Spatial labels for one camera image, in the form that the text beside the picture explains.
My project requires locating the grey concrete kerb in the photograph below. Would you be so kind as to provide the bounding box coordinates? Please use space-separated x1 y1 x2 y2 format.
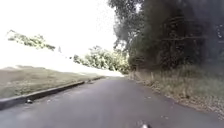
0 76 105 111

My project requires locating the dry grass slope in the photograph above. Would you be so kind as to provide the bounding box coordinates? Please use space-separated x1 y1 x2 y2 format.
0 39 124 100

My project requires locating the grey asphalt road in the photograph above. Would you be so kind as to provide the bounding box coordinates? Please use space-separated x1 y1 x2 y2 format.
0 76 224 128

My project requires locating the leaf-strewn grass verge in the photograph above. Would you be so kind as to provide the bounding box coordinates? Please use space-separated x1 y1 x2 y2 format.
128 64 224 122

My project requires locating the wood of dark trees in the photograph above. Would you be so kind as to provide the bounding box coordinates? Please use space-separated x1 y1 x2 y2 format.
107 0 224 73

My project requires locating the row of distant pale trees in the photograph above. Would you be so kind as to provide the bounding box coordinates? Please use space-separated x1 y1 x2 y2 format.
6 29 130 75

